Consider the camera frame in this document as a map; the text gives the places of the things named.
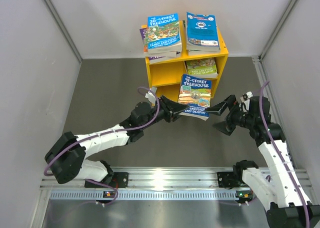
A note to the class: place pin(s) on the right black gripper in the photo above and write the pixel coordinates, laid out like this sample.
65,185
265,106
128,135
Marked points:
219,109

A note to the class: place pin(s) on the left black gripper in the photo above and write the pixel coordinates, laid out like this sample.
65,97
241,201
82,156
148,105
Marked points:
171,108

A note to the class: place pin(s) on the blue 91-Storey Treehouse book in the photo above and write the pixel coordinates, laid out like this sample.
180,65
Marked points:
196,94

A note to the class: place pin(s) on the lime 65-Storey Treehouse book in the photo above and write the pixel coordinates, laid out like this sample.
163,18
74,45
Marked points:
202,68

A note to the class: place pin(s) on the blue back-cover book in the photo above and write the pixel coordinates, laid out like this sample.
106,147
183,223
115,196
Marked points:
194,18

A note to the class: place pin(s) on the light blue 26-Storey Treehouse book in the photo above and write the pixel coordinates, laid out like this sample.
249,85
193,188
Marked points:
163,34

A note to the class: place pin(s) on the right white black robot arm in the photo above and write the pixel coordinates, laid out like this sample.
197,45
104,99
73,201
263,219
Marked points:
285,202

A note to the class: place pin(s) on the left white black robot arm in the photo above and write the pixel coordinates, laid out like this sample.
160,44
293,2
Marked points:
68,158

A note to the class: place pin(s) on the yellow wooden shelf box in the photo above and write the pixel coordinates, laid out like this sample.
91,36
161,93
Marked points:
166,75

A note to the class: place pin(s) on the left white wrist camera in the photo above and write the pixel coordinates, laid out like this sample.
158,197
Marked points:
150,95

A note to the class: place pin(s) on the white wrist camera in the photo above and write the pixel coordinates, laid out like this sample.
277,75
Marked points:
150,95
245,101

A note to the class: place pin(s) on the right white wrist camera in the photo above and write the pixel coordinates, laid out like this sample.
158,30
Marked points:
245,101

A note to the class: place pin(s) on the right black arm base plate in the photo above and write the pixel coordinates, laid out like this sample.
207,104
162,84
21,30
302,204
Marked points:
227,180

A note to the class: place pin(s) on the aluminium mounting rail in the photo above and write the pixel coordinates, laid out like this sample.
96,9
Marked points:
163,179

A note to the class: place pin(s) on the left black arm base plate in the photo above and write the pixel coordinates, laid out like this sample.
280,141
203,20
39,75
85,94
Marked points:
116,180

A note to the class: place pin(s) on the slotted grey cable duct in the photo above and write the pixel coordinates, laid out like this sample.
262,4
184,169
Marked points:
135,195

